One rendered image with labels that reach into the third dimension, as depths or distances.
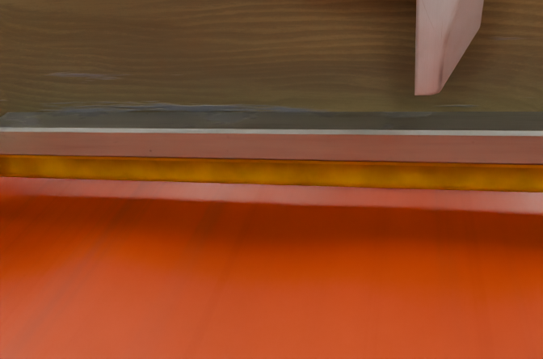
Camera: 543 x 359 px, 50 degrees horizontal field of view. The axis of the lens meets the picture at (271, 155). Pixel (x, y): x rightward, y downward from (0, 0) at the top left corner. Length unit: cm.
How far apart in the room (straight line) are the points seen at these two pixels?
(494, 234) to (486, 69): 5
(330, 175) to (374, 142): 4
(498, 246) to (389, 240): 3
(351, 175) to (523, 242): 6
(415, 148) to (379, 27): 3
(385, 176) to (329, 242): 3
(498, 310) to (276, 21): 10
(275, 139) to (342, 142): 2
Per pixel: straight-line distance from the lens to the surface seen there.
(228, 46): 18
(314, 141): 17
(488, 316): 17
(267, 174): 20
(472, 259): 18
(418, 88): 16
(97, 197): 23
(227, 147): 18
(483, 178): 20
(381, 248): 18
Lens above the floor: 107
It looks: 28 degrees down
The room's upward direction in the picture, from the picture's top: 6 degrees counter-clockwise
